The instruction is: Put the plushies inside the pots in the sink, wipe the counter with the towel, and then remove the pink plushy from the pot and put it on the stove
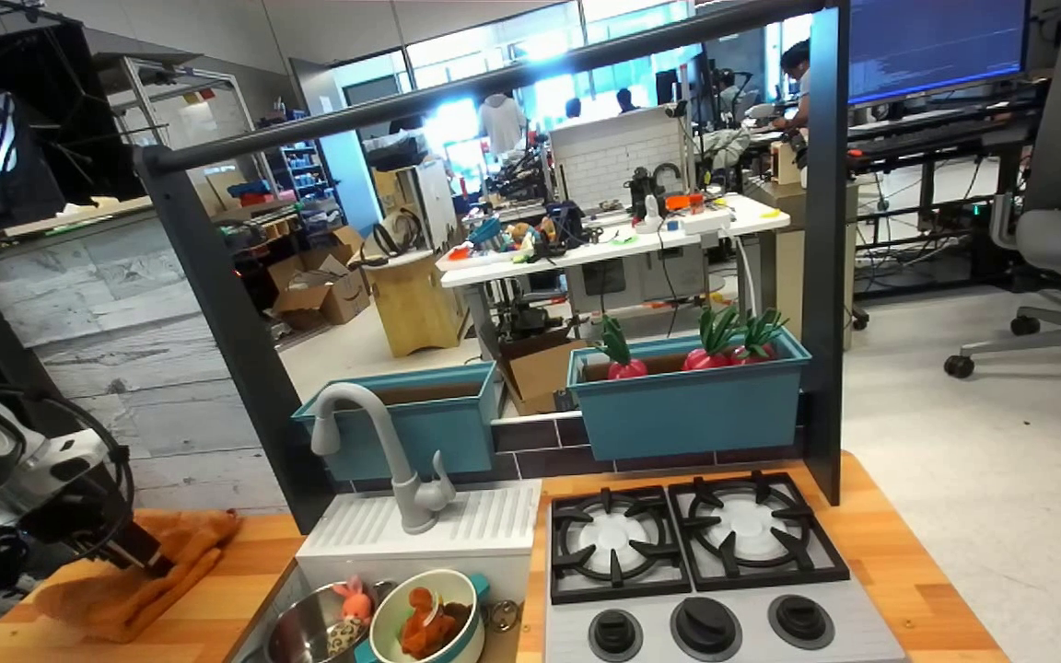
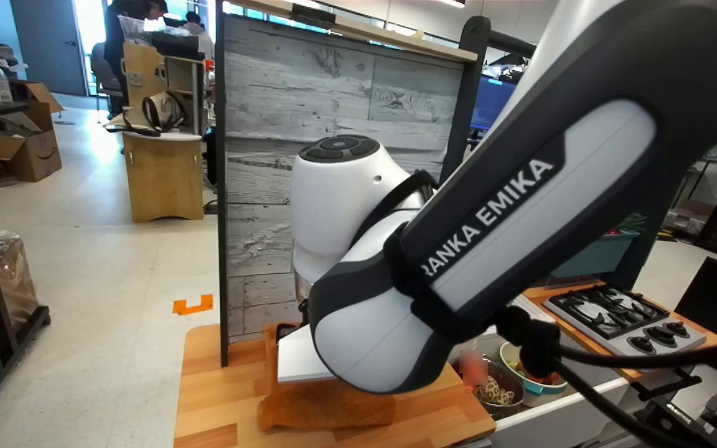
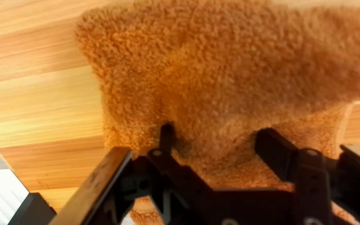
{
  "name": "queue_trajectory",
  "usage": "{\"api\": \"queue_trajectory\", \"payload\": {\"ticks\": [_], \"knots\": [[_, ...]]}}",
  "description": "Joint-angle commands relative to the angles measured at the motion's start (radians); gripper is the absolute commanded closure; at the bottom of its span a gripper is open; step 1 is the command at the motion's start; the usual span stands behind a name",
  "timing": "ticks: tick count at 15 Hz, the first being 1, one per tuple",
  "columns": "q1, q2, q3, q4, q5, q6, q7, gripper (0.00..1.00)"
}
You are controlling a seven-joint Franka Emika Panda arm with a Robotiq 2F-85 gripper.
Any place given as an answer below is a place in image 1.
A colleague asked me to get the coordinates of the orange towel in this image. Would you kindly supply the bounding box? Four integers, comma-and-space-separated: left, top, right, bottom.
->
31, 508, 244, 645

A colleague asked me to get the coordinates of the steel pot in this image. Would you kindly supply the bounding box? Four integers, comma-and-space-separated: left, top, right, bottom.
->
263, 578, 395, 663

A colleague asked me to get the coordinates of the pink plushy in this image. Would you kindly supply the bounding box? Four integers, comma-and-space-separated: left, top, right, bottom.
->
326, 576, 377, 657

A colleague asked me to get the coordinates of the cream and teal pot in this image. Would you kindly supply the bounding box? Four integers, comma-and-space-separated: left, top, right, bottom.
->
353, 568, 492, 663

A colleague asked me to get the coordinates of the orange plushy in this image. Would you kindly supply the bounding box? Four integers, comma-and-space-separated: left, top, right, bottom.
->
399, 587, 460, 660

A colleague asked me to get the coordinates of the sink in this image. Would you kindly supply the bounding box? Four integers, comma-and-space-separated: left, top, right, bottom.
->
225, 551, 533, 663

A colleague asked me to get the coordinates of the black stove burner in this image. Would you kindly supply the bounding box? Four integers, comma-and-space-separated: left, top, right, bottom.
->
667, 471, 853, 592
548, 486, 694, 606

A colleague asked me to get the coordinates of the stove knob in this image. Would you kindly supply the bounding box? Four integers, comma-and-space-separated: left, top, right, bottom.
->
670, 596, 742, 661
766, 593, 836, 651
587, 608, 645, 663

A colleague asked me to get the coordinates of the grey tap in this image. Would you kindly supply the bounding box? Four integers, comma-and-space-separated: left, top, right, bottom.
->
309, 381, 459, 536

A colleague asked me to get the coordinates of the stack of cardboard boxes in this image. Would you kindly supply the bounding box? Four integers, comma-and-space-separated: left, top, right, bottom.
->
265, 225, 373, 331

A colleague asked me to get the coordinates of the teal planter box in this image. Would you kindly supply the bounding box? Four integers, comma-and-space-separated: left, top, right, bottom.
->
566, 330, 812, 462
291, 361, 501, 482

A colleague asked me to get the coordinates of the wooden stool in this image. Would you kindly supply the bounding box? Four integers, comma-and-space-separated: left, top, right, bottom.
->
363, 250, 469, 358

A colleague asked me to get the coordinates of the cardboard box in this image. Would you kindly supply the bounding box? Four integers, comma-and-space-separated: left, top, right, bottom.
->
496, 333, 589, 416

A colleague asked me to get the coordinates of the toy radish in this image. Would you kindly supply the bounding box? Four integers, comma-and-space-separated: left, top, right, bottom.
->
731, 308, 789, 366
591, 315, 649, 381
682, 306, 740, 372

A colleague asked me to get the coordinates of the white table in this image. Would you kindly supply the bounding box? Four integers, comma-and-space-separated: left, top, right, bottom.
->
437, 192, 792, 362

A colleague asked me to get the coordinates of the dark rod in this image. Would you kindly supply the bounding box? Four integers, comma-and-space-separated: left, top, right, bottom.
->
138, 0, 840, 176

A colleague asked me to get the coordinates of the white brick pattern panel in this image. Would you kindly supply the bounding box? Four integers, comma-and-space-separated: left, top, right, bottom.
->
548, 108, 694, 210

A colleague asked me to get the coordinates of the toy kitchen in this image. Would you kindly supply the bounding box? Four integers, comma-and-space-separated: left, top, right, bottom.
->
0, 0, 1012, 663

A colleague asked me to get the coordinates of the person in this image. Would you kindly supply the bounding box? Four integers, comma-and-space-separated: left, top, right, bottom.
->
770, 40, 813, 133

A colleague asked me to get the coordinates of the black desk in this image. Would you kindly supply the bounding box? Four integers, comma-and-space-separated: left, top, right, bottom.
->
847, 81, 1049, 297

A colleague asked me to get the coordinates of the monitor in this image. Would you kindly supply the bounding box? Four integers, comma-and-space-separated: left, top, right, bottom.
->
847, 0, 1032, 105

